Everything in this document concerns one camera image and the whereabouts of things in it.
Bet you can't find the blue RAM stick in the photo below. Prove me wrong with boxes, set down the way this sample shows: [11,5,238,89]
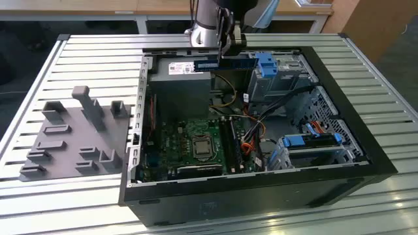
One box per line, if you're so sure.
[194,55,258,72]

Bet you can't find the black RAM slot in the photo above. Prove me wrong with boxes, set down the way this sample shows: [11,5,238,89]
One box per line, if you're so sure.
[227,117,241,173]
[231,117,245,171]
[218,117,233,175]

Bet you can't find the blue plastic drive latch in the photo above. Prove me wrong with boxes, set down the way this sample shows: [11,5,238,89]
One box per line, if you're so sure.
[257,52,278,78]

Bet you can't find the metal drive cage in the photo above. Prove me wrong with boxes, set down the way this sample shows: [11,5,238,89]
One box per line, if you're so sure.
[247,52,319,103]

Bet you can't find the grey power supply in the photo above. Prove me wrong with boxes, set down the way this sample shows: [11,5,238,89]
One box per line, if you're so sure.
[148,57,212,118]

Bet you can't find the wooden cabinet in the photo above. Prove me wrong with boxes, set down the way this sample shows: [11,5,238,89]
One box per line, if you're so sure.
[322,0,418,64]

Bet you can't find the green motherboard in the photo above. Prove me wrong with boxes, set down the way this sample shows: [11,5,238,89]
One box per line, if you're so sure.
[143,116,259,183]

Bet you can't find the silver CPU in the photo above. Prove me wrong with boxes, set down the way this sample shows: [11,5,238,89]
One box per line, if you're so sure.
[195,141,211,157]

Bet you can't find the hard disk in blue carrier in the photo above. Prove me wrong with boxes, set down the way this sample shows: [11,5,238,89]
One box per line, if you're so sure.
[279,133,343,149]

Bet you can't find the metal socket cover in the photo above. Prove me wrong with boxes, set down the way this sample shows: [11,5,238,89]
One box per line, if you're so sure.
[191,135,215,162]

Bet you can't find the metal disk bay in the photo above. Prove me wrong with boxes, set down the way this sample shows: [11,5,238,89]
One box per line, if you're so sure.
[266,144,358,170]

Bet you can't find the black graphics card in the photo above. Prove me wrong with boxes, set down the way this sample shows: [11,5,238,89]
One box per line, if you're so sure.
[176,164,223,178]

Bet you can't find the grey parts rack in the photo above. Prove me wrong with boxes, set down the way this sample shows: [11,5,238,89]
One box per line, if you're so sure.
[19,85,136,182]

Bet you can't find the black PC case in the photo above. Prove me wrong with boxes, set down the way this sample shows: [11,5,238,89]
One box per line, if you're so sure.
[118,46,398,227]

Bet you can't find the yellow black wire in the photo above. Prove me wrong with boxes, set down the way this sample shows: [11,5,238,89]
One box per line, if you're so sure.
[208,74,238,108]

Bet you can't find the black flat cable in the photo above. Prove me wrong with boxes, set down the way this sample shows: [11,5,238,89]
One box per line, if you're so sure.
[258,85,319,120]

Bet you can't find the white grey wire bundle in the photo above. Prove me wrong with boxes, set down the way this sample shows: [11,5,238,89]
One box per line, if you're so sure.
[225,113,262,122]

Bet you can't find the orange red wire bundle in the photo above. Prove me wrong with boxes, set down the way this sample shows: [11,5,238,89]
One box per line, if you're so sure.
[239,115,267,155]

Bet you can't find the wooden desk white frame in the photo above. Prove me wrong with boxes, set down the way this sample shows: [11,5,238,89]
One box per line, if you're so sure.
[0,0,334,34]

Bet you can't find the blue disk wire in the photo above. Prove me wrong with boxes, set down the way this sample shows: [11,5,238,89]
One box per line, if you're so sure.
[306,123,321,137]

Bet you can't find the red orange disk wire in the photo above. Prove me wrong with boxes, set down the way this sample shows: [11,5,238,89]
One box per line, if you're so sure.
[311,121,331,135]

